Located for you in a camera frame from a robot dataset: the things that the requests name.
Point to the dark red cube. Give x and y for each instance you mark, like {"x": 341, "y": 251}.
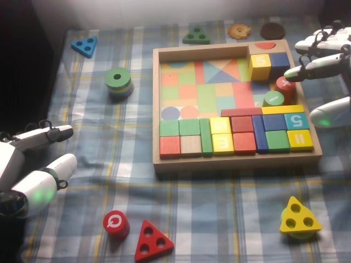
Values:
{"x": 242, "y": 124}

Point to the plain blue cube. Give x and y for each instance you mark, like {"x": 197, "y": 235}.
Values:
{"x": 279, "y": 64}

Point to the green long bar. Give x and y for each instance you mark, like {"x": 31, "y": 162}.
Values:
{"x": 206, "y": 137}

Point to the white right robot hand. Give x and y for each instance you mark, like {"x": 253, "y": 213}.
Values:
{"x": 329, "y": 65}

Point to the yellow long bar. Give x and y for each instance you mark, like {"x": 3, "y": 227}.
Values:
{"x": 282, "y": 109}

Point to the yellow cube with white digit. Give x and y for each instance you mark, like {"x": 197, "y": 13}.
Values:
{"x": 259, "y": 67}

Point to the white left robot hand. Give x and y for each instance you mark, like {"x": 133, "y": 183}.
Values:
{"x": 35, "y": 183}

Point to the plaid tablecloth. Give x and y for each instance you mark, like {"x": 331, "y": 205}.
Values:
{"x": 192, "y": 205}

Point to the green cube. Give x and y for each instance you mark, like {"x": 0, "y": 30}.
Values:
{"x": 277, "y": 141}
{"x": 189, "y": 127}
{"x": 169, "y": 128}

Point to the red triangle block with holes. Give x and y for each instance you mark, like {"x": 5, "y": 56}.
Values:
{"x": 152, "y": 242}

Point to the teal cube with digit five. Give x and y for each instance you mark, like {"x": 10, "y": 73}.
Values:
{"x": 296, "y": 121}

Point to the wooden puzzle tray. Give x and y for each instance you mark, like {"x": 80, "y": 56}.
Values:
{"x": 233, "y": 163}

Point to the blue long bar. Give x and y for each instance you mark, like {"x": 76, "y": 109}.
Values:
{"x": 259, "y": 134}

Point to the yellow cube with equals sign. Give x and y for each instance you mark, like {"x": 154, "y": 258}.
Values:
{"x": 300, "y": 139}

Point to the yellow cube with letter S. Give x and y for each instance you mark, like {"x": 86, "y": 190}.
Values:
{"x": 220, "y": 126}

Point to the yellow cube with letter E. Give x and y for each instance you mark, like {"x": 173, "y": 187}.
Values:
{"x": 222, "y": 143}

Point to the red long bar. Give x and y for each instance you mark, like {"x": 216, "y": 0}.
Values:
{"x": 241, "y": 112}

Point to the yellow triangle block with holes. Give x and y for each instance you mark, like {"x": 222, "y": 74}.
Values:
{"x": 300, "y": 217}

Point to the red cylinder with cross sign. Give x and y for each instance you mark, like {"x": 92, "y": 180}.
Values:
{"x": 286, "y": 89}

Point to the natural wood cube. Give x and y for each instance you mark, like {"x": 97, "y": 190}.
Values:
{"x": 190, "y": 145}

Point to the blue triangle block with holes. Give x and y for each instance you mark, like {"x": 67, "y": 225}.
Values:
{"x": 85, "y": 45}

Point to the green cylinder with minus sign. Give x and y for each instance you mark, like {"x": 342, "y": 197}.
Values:
{"x": 272, "y": 99}

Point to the green triangle block with holes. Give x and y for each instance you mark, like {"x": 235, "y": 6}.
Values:
{"x": 197, "y": 37}

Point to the red cylinder with round mark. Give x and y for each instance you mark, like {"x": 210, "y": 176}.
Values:
{"x": 116, "y": 226}

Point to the dark brown toy cookie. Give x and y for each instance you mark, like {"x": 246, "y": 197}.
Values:
{"x": 272, "y": 30}

